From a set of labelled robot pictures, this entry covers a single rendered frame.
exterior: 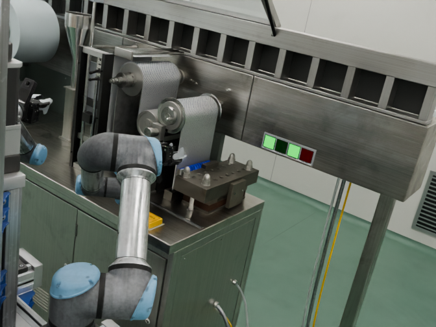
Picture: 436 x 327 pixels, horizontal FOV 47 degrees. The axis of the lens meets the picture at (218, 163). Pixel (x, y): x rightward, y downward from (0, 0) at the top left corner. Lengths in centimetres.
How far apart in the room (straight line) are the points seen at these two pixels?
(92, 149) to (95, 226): 66
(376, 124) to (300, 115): 32
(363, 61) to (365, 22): 248
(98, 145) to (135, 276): 40
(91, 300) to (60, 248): 103
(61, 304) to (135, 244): 24
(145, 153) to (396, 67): 98
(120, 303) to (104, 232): 78
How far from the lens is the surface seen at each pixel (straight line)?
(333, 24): 457
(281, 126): 215
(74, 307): 134
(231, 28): 227
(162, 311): 199
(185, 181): 202
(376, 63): 198
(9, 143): 134
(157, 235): 185
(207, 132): 220
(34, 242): 249
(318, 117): 207
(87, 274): 134
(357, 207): 466
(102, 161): 149
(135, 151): 148
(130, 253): 137
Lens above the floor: 179
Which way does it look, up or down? 20 degrees down
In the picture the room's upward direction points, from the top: 11 degrees clockwise
